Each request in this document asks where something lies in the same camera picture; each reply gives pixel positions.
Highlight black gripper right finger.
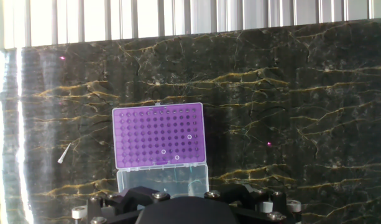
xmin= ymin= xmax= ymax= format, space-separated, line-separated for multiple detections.
xmin=204 ymin=184 xmax=303 ymax=224

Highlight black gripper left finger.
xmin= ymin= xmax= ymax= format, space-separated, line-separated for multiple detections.
xmin=71 ymin=185 xmax=171 ymax=224

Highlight small clear pipette tip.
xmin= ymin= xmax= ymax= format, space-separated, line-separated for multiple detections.
xmin=57 ymin=142 xmax=72 ymax=165

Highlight open purple pipette tip box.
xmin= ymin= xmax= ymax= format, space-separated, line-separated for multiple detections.
xmin=111 ymin=101 xmax=210 ymax=200

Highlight black marble pattern mat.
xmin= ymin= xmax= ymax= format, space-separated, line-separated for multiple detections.
xmin=0 ymin=18 xmax=381 ymax=224

